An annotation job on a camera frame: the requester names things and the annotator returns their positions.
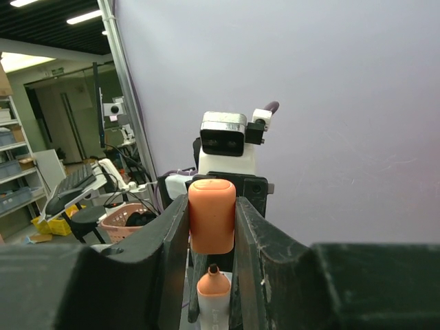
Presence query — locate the translucent highlighter body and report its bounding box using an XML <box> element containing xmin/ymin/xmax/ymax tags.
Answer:
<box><xmin>197</xmin><ymin>264</ymin><xmax>231</xmax><ymax>330</ymax></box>

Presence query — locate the orange highlighter cap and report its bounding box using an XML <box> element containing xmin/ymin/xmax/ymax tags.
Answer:
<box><xmin>188</xmin><ymin>179</ymin><xmax>236</xmax><ymax>254</ymax></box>

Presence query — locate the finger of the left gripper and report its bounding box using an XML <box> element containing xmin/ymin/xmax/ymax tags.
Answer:
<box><xmin>187</xmin><ymin>252</ymin><xmax>208</xmax><ymax>324</ymax></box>
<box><xmin>228</xmin><ymin>273</ymin><xmax>241</xmax><ymax>329</ymax></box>

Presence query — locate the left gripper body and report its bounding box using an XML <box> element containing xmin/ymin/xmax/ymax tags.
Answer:
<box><xmin>161</xmin><ymin>171</ymin><xmax>276</xmax><ymax>221</ymax></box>

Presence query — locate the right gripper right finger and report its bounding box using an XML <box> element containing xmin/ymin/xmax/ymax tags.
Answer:
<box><xmin>233</xmin><ymin>197</ymin><xmax>439</xmax><ymax>329</ymax></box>

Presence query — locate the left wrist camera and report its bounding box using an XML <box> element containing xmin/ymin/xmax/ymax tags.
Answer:
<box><xmin>198</xmin><ymin>111</ymin><xmax>256</xmax><ymax>175</ymax></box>

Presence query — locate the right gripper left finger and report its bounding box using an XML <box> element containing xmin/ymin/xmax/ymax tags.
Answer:
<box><xmin>1</xmin><ymin>195</ymin><xmax>189</xmax><ymax>329</ymax></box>

